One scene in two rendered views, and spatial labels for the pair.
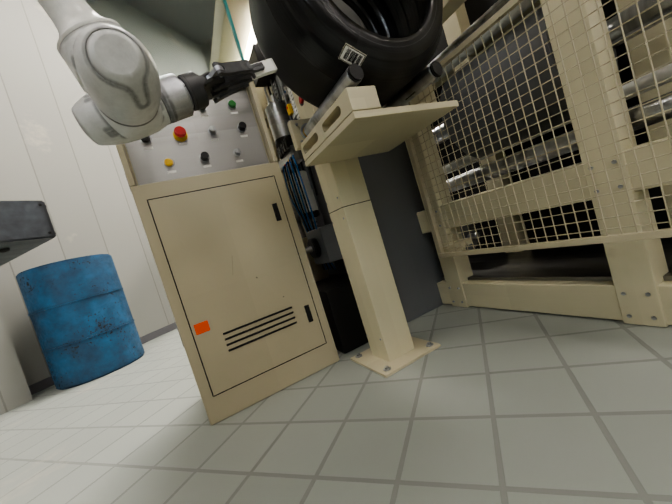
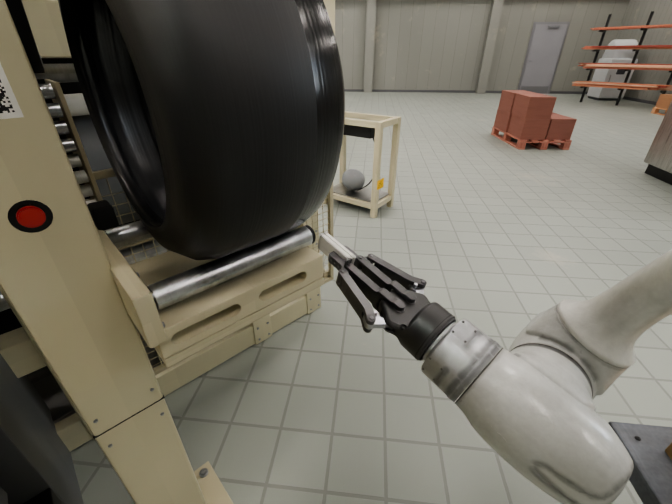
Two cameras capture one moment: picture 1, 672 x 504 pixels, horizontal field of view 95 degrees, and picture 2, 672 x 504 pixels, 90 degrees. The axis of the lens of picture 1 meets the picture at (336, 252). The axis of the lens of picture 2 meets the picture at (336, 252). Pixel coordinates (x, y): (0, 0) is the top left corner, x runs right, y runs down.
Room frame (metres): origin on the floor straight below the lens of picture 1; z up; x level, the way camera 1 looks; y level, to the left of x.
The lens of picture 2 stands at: (0.94, 0.48, 1.25)
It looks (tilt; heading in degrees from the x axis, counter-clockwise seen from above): 30 degrees down; 252
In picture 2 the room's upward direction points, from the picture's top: straight up
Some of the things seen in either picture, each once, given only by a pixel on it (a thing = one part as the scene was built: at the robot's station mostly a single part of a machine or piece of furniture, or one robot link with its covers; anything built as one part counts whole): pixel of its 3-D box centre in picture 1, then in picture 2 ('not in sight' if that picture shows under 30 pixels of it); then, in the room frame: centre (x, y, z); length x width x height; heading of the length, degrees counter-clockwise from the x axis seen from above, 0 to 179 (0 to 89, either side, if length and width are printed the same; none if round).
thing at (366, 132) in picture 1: (375, 135); (214, 276); (1.00, -0.23, 0.80); 0.37 x 0.36 x 0.02; 115
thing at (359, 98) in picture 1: (334, 129); (243, 290); (0.94, -0.10, 0.84); 0.36 x 0.09 x 0.06; 25
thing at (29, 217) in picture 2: not in sight; (30, 215); (1.20, -0.05, 1.06); 0.03 x 0.02 x 0.03; 25
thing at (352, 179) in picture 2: not in sight; (358, 163); (-0.19, -2.33, 0.40); 0.60 x 0.35 x 0.80; 126
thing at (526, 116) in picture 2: not in sight; (532, 118); (-3.84, -4.01, 0.36); 1.19 x 0.85 x 0.72; 65
